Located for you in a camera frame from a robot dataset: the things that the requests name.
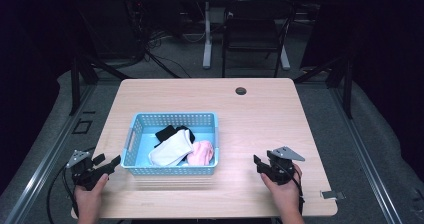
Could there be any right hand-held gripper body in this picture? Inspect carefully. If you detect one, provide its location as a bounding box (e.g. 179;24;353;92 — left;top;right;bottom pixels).
265;146;306;186

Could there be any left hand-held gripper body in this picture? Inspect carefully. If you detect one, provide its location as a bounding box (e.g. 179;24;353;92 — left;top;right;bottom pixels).
65;149;109;192

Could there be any blue perforated plastic basket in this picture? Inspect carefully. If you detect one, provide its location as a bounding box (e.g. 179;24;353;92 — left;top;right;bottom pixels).
120;112;220;177

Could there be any pink sock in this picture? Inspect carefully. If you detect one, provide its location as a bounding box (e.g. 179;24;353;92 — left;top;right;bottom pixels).
186;140;215;167

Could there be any black sock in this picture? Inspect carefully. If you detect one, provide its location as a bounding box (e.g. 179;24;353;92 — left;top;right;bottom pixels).
154;124;196;149

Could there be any white sock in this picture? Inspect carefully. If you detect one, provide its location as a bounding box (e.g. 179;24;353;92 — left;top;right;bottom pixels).
148;129;195;168

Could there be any person's left hand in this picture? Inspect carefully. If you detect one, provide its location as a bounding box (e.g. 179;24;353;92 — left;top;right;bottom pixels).
73;173;110;216

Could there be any person's right hand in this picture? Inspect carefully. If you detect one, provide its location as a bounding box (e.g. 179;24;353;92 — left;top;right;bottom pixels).
260;163;304;216

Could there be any white desk leg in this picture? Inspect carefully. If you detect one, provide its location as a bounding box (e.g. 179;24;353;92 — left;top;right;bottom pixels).
202;1;214;70
279;44;291;71

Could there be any black metal chair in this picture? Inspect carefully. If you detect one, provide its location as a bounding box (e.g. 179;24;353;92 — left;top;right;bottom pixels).
221;0;298;79

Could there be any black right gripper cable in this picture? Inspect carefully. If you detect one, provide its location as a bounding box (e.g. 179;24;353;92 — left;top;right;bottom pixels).
283;165;306;217

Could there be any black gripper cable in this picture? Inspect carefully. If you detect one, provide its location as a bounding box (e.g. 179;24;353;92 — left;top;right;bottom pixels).
283;165;306;217
46;146;98;224

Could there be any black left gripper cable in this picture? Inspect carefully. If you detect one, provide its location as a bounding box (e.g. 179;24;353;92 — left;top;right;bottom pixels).
46;146;98;224

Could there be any aluminium floor rail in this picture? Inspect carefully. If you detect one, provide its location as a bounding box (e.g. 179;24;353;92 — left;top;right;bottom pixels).
328;83;405;224
2;83;98;224

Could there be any small metal bracket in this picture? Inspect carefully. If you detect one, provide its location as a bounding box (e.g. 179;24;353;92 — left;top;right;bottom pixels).
320;189;346;201

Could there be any black metal frame stand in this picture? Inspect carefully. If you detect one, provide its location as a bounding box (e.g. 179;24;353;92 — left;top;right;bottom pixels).
293;52;355;120
68;53;133;117

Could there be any bundle of floor cables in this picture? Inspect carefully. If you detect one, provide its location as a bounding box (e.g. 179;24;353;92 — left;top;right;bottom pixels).
144;28;208;79

